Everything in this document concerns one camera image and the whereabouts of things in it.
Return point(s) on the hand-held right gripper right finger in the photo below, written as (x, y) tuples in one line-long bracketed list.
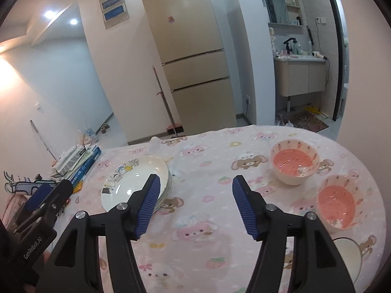
[(244, 207)]

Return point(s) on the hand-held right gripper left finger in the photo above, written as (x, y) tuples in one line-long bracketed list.
[(146, 207)]

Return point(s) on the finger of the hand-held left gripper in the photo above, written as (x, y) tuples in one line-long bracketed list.
[(39, 197), (61, 192)]

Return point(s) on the pink carrot print bowl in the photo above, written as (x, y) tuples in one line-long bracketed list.
[(336, 203), (294, 163)]

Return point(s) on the white ribbed bowl black rim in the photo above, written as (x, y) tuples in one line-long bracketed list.
[(345, 256)]

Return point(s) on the yellow paper card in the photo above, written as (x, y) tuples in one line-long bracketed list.
[(78, 186)]

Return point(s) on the blue white printed bag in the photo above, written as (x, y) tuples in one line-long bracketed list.
[(24, 186)]

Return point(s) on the white grey booklet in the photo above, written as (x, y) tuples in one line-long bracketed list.
[(70, 160)]

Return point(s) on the blue book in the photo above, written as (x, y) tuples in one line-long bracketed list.
[(90, 166)]

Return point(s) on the pink cartoon print tablecloth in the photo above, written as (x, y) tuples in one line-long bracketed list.
[(195, 213)]

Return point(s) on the white plastic bag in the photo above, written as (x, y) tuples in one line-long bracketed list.
[(87, 135), (288, 124)]

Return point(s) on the patterned bath mat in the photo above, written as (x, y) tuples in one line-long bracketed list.
[(308, 122)]

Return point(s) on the yellow dustpan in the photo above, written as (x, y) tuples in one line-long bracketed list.
[(313, 110)]

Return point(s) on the beige vanity cabinet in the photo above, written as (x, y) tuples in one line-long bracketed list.
[(301, 77)]

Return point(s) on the white bottle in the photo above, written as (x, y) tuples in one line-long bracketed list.
[(295, 47)]

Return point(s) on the black faucet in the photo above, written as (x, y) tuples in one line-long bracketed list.
[(288, 44)]

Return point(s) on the white hair dryer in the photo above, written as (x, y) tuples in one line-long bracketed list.
[(317, 54)]

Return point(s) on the recessed ceiling light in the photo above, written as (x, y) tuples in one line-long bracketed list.
[(73, 21), (49, 13)]

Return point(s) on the white doll figurine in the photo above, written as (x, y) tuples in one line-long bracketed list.
[(272, 38)]

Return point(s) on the beige three door refrigerator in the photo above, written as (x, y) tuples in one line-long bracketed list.
[(186, 36)]

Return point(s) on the black framed sliding door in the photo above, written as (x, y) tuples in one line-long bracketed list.
[(337, 52)]

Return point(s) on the black hair straightener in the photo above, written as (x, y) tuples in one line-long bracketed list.
[(309, 35)]

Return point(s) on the pink fridge magnet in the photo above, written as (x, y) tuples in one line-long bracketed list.
[(171, 19)]

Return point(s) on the grey electrical panel box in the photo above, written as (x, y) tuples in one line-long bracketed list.
[(112, 8)]

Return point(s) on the white wall socket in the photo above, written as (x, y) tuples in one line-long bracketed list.
[(248, 99), (319, 20)]

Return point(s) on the mirror wall cabinet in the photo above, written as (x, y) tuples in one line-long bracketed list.
[(278, 4)]

